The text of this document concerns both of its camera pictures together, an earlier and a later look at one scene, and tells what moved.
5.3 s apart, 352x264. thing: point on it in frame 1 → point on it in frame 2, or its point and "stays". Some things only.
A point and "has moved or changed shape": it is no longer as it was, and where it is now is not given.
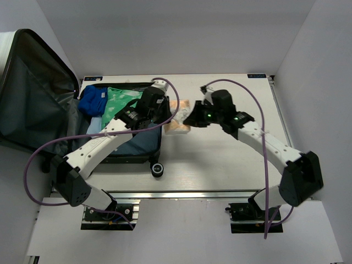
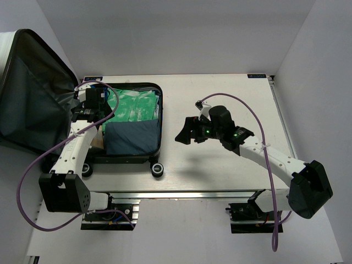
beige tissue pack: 177,126 has moved or changed shape
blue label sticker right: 256,76 stays
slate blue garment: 146,142 stays
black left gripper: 166,105 → 106,108
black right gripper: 194,119 → 192,123
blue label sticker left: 93,78 stays
